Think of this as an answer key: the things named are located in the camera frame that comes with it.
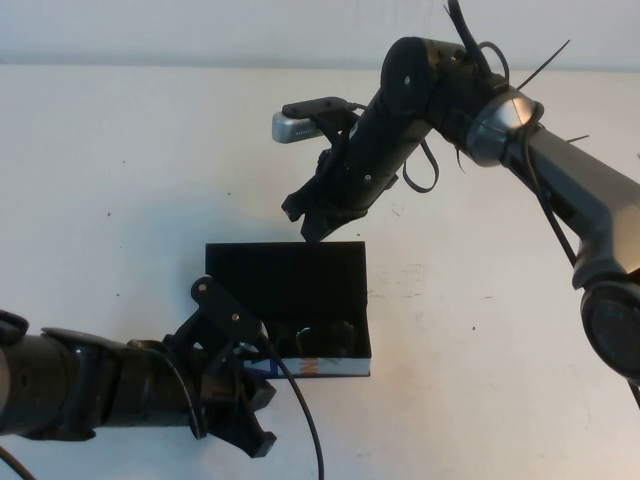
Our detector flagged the black framed glasses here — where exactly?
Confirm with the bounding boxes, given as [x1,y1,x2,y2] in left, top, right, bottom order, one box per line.
[272,319,357,359]

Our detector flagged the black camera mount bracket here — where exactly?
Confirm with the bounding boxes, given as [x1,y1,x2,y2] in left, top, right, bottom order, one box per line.
[314,107,361,166]
[162,312,241,371]

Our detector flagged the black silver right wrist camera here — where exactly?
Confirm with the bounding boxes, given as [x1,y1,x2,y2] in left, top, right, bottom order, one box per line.
[271,97,351,144]

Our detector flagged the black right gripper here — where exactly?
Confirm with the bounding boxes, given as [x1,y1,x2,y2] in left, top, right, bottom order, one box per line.
[281,124,426,245]

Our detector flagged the black glasses case printed front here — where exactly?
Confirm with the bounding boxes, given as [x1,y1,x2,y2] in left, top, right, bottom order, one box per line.
[204,241,373,380]

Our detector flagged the black right camera mount bracket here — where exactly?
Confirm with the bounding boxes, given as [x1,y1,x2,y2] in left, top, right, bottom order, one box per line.
[314,107,361,166]

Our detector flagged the long black cable tie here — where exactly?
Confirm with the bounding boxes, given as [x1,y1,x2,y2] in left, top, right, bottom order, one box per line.
[517,39,571,91]

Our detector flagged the black left camera cable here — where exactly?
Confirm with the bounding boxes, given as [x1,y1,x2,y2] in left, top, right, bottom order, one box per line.
[239,337,329,480]

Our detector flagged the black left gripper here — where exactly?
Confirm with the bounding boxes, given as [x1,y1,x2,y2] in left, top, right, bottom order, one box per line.
[199,349,278,459]

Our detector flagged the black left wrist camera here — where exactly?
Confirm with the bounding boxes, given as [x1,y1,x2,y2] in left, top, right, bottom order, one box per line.
[189,276,264,351]

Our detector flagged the black left camera mount bracket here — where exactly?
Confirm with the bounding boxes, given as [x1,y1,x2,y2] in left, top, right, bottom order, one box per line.
[162,312,241,371]

